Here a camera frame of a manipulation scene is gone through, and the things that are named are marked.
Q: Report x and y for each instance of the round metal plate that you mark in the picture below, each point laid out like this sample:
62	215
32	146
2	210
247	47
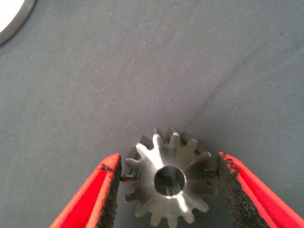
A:
7	14

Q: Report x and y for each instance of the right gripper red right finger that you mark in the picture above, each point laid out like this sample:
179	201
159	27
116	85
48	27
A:
251	202

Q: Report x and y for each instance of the larger steel gear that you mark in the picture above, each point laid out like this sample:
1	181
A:
147	166

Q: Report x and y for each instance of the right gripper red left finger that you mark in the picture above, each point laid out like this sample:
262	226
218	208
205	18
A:
90	202

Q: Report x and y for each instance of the dark grey table cloth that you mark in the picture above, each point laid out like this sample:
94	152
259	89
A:
142	71

